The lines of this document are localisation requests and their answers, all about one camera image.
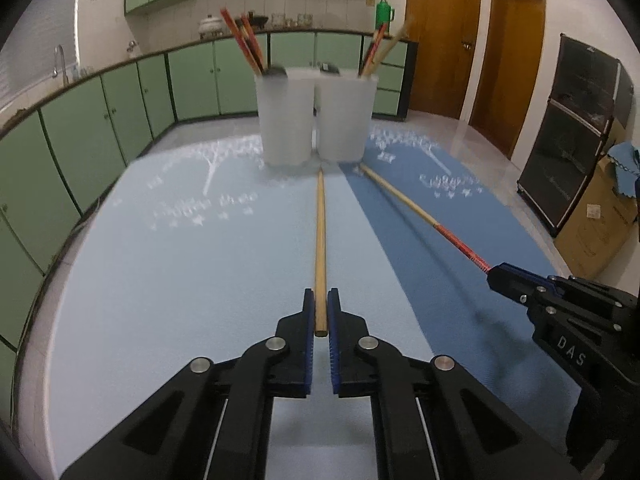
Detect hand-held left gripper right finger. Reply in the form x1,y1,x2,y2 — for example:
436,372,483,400
326,288,583,480

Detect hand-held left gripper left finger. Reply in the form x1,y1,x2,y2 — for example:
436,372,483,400
60,288,317,480

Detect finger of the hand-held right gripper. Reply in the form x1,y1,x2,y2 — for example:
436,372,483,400
487,266,623,341
500,262,640,323

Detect wooden chopstick red patterned end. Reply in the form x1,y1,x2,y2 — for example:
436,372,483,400
357,24,388,80
358,163,491,276

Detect white translucent double utensil holder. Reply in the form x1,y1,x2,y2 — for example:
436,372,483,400
254,66,379,166

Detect bundle of red-tipped chopsticks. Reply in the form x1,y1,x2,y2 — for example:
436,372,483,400
220,7,265,77

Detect cardboard box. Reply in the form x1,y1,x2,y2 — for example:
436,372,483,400
552,125,640,281

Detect dark blue printed mat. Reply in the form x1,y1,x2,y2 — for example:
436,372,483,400
340,122,583,411

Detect blue cloth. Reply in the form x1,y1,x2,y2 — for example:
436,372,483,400
607,142,640,198

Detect black display cabinet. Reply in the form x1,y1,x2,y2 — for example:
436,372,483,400
516,34,636,238

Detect plain wooden door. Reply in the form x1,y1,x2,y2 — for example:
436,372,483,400
469,0,546,158

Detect green thermos jug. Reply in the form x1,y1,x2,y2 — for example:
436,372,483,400
375,0,397,36

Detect green lower kitchen cabinets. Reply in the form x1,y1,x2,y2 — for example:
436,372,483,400
0,30,418,431

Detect cluster of glass jars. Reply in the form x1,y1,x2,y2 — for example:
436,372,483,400
271,12,313,28

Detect white lidded pot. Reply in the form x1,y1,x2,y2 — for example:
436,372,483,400
199,14,226,38

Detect metal sink faucet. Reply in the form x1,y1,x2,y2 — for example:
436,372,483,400
52,44,68,83

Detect window blind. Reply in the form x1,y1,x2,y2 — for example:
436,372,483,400
0,0,83,111

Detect wooden door with handle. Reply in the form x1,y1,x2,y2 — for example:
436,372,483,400
402,0,483,121

